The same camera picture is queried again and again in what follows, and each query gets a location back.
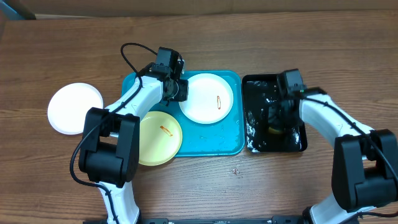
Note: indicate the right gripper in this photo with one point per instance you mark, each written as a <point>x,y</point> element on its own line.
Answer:
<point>276,121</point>

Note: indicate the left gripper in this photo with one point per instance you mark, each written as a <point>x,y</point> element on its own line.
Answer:
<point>183,96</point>

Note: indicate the green yellow sponge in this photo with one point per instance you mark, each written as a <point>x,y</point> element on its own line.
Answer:
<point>275,130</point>

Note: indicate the white plate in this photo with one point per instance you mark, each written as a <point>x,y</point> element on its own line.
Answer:
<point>68,107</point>
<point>210,99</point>

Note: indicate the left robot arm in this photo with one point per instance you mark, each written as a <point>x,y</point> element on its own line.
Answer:
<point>107,156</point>

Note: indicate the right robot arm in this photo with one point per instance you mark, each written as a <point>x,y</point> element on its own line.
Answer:
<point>364,173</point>

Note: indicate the black rectangular tray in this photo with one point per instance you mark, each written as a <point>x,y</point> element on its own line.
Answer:
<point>259,91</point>

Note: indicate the blue plastic tray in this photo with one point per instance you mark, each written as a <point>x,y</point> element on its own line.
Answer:
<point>224,138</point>

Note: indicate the yellow plate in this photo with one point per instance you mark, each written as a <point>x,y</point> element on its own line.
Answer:
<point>160,138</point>

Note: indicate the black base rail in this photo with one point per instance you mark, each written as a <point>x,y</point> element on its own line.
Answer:
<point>274,220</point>

